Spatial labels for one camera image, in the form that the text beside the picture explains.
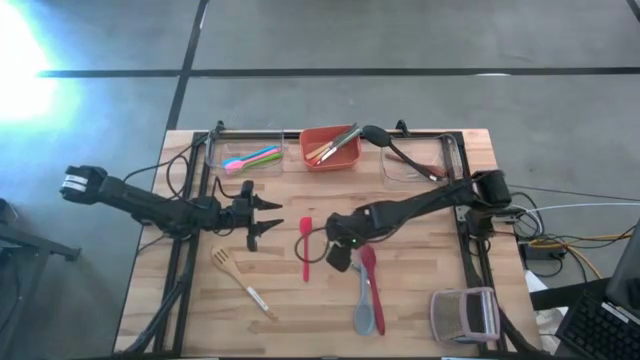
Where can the black table frame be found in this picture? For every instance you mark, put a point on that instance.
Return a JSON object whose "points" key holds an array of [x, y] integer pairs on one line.
{"points": [[250, 134]]}

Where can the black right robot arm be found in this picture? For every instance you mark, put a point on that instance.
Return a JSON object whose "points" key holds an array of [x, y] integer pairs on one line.
{"points": [[425, 202]]}

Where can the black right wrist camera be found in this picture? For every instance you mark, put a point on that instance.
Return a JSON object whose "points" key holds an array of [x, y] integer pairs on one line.
{"points": [[338, 257]]}

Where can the red silicone spatula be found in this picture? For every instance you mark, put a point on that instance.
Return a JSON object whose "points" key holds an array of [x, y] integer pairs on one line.
{"points": [[305, 225]]}

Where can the clear plastic bin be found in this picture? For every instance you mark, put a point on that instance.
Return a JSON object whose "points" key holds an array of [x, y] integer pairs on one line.
{"points": [[395, 175], [215, 170]]}

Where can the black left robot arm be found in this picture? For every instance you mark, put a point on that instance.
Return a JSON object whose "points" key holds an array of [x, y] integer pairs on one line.
{"points": [[140, 202]]}

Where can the white crumpled sheet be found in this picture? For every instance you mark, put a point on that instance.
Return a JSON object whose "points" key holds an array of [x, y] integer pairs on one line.
{"points": [[535, 282]]}

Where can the black keyboard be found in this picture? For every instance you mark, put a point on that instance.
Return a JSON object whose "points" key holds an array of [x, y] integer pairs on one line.
{"points": [[595, 330]]}

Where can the orange plastic bin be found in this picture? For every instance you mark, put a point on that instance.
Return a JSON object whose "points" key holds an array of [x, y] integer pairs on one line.
{"points": [[350, 160]]}

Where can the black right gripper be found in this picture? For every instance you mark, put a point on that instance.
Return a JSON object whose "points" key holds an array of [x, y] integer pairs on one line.
{"points": [[350, 227]]}

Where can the teal silicone spatula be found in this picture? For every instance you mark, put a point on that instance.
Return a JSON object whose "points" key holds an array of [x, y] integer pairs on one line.
{"points": [[265, 150]]}

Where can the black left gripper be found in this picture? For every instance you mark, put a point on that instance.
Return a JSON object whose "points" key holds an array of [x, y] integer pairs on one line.
{"points": [[235, 215]]}

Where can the red slotted spoon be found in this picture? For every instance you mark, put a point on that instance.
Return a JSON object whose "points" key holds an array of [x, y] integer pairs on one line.
{"points": [[369, 260]]}

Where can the pink silicone spatula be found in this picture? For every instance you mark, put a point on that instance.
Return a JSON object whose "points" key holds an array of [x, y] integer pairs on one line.
{"points": [[235, 167]]}

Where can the silver mounting plate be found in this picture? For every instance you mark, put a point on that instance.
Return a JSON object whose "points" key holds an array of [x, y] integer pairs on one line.
{"points": [[460, 212]]}

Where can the green silicone spatula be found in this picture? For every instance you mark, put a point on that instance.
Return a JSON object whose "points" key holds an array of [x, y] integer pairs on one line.
{"points": [[272, 159]]}

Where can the wooden slotted spatula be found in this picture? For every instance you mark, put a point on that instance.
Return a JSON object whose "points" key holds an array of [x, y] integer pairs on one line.
{"points": [[222, 257]]}

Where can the black floor stand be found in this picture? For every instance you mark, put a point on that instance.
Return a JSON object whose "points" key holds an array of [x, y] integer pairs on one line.
{"points": [[50, 248]]}

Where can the large black spoon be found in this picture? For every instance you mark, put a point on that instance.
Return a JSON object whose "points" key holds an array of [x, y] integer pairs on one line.
{"points": [[376, 136]]}

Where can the black power box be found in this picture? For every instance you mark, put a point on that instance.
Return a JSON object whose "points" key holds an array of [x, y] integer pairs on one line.
{"points": [[535, 251]]}

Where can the pink box grater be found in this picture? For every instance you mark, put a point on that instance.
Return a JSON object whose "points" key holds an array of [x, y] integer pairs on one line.
{"points": [[450, 315]]}

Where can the blue-grey silicone spoon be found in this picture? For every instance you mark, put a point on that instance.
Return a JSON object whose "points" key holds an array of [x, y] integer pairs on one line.
{"points": [[363, 317]]}

